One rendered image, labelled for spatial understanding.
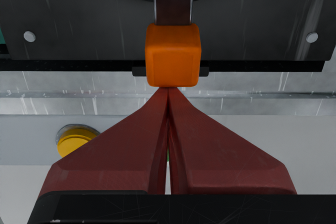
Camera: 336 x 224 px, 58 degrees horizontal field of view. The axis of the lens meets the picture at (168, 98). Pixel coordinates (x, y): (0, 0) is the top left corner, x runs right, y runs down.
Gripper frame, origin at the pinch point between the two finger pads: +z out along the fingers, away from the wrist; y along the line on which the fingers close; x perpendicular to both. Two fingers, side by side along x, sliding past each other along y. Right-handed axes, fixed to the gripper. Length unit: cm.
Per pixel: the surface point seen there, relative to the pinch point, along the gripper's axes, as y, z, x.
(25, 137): 13.5, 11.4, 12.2
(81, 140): 7.8, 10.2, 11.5
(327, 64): -12.6, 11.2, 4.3
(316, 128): -20.4, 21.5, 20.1
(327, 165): -24.1, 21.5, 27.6
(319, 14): -10.3, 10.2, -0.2
